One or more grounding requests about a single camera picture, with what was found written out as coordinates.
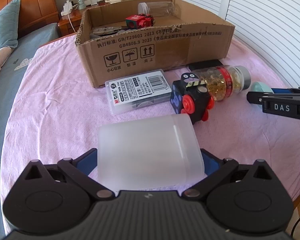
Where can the wooden nightstand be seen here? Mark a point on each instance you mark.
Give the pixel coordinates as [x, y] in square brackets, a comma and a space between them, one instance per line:
[70, 22]

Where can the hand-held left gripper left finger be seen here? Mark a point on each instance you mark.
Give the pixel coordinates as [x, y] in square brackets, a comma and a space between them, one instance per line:
[86, 161]

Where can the black toy train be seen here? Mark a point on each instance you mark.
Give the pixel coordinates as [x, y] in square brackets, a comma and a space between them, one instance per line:
[192, 100]

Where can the red toy train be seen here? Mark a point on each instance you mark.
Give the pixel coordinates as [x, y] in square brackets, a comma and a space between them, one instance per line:
[140, 21]

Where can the white charger plug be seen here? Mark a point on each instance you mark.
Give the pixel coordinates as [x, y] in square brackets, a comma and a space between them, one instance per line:
[68, 3]

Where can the clear plastic jar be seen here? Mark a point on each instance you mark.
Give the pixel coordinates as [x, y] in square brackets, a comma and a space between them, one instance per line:
[157, 8]

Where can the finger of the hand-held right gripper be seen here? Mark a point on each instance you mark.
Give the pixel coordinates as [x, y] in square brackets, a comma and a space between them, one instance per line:
[255, 97]
[282, 89]

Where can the clear pen refill box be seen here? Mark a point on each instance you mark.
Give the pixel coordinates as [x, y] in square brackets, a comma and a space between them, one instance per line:
[135, 92]

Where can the brown cardboard box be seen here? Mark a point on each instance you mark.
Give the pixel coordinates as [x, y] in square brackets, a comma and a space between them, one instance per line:
[165, 52]

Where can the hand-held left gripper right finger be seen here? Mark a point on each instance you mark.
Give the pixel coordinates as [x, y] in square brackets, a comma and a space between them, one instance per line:
[211, 163]

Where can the white power strip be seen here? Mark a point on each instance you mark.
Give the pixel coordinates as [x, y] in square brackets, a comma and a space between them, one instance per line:
[67, 10]

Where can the pink towel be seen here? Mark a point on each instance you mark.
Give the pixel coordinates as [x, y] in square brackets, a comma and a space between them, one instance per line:
[52, 110]

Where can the clear correction tape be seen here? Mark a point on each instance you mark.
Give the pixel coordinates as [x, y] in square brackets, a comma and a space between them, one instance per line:
[106, 30]

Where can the blue pillow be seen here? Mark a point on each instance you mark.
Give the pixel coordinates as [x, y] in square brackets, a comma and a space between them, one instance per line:
[3, 27]

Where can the white green-label medicine bottle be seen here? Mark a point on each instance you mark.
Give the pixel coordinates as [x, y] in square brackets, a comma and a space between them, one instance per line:
[147, 152]

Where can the wooden headboard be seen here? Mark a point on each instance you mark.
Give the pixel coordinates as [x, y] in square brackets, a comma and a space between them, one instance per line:
[37, 2]

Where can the blue-grey bed sheet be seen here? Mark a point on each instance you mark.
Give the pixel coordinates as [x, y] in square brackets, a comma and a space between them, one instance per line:
[10, 105]

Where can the black power bank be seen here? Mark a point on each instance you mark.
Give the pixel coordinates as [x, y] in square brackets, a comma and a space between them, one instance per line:
[205, 65]

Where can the teal round case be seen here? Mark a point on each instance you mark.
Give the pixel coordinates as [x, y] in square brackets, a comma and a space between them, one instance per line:
[260, 91]

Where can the clear yellow capsule bottle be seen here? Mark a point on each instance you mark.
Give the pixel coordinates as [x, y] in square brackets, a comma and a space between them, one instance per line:
[222, 82]

